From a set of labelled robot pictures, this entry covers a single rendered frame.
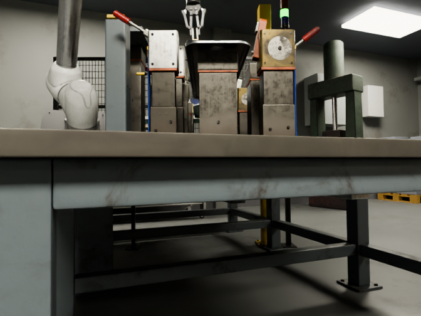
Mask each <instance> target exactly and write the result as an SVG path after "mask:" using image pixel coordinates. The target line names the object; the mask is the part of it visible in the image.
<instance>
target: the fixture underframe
mask: <svg viewBox="0 0 421 316"><path fill-rule="evenodd" d="M413 191H421V158H56V159H49V158H0V316H75V294H78V293H86V292H95V291H100V290H109V289H114V288H123V287H132V286H137V285H146V284H151V283H159V282H168V281H173V280H182V279H187V278H195V277H204V276H209V275H218V274H223V273H232V272H237V271H246V270H255V269H260V268H269V267H274V266H282V265H291V264H296V263H305V262H310V261H318V260H327V259H332V258H341V257H346V256H347V257H348V278H347V279H341V280H337V281H336V282H337V283H339V284H341V285H344V286H346V287H348V288H350V289H352V290H354V291H356V292H358V293H360V292H367V291H370V290H377V289H381V288H383V286H381V285H378V284H377V283H373V282H371V281H370V259H372V260H375V261H379V262H381V263H385V264H388V265H391V266H394V267H397V268H401V269H403V270H407V271H410V272H412V273H416V274H419V275H421V258H419V257H416V256H412V255H408V254H405V253H401V252H398V251H393V250H389V249H386V248H382V247H379V246H375V245H371V244H369V225H368V198H369V197H370V195H369V194H376V193H389V192H413ZM316 196H326V197H331V198H342V199H346V227H347V238H345V237H342V236H338V235H335V234H331V233H326V232H324V231H319V230H317V229H312V228H308V227H305V226H301V225H298V224H293V223H289V222H286V221H282V220H280V198H303V197H316ZM256 199H266V217H262V216H261V215H260V214H256V213H252V212H249V211H245V210H242V209H238V208H237V204H238V203H245V202H246V200H256ZM219 201H223V202H226V203H227V208H216V209H195V210H184V211H164V212H152V213H135V220H136V221H140V220H150V219H169V218H186V217H196V216H214V215H224V214H227V222H223V223H207V224H192V225H183V226H167V227H158V228H142V229H126V230H118V231H113V241H125V240H139V239H146V238H160V237H168V236H182V235H189V234H203V233H217V232H225V231H226V232H228V233H233V232H241V231H243V230H246V229H260V228H267V245H262V246H260V247H261V248H263V249H265V250H268V251H266V252H260V253H250V254H244V255H234V256H223V257H218V258H208V259H201V260H191V261H181V262H175V263H165V264H159V265H149V266H138V267H133V268H122V269H116V270H106V271H96V272H90V273H80V274H75V209H86V208H110V207H123V206H146V205H159V204H183V203H207V202H219ZM237 217H241V218H245V219H248V221H237ZM281 230H282V231H285V232H288V233H291V234H295V235H298V236H301V237H304V238H307V239H309V240H313V241H317V242H319V243H323V244H325V245H319V246H309V247H303V248H293V249H288V248H286V247H285V246H281Z"/></svg>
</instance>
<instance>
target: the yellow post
mask: <svg viewBox="0 0 421 316"><path fill-rule="evenodd" d="M260 19H266V20H267V23H266V29H271V5H270V4H260V5H259V7H258V9H257V21H258V22H259V20H260ZM260 208H261V216H262V217H266V199H260ZM255 242H256V243H257V245H258V246H259V247H260V246H262V245H267V228H261V240H255Z"/></svg>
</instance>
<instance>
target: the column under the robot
mask: <svg viewBox="0 0 421 316"><path fill-rule="evenodd" d="M106 270H113V207H110V208H86V209H75V274H80V273H90V272H96V271H106ZM105 295H114V290H113V289H109V290H100V291H95V292H86V293H78V294H75V300H79V299H84V298H92V297H100V296H105Z"/></svg>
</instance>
